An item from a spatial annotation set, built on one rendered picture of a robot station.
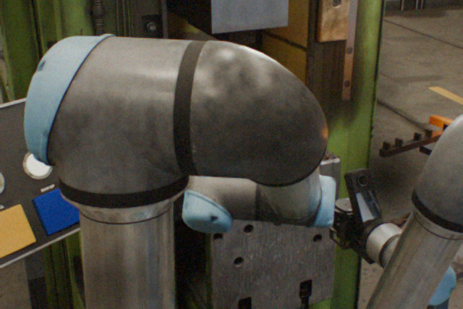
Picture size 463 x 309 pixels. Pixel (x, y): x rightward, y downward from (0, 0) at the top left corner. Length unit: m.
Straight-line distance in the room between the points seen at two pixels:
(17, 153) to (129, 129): 0.74
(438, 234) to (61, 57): 0.54
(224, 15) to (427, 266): 0.77
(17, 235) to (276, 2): 0.77
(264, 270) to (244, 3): 0.71
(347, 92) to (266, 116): 1.36
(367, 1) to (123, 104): 1.37
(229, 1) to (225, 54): 0.93
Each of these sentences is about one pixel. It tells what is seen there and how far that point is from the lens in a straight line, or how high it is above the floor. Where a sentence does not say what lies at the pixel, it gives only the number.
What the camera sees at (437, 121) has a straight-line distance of 1.87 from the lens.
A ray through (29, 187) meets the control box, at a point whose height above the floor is 1.06.
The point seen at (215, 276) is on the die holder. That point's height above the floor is 0.65.
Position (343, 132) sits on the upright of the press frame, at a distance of 1.85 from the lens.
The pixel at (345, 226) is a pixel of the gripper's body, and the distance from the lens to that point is 1.18.
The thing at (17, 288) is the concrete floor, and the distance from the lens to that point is 2.81.
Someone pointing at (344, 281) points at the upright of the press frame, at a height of 0.33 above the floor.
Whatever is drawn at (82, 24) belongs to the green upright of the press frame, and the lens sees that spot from 1.46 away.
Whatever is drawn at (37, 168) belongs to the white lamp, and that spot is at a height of 1.08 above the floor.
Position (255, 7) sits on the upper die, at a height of 1.32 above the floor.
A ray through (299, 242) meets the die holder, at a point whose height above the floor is 0.68.
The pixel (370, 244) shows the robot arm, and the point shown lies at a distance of 1.12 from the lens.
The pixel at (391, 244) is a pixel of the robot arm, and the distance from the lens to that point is 1.10.
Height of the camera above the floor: 1.58
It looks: 22 degrees down
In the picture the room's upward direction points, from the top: straight up
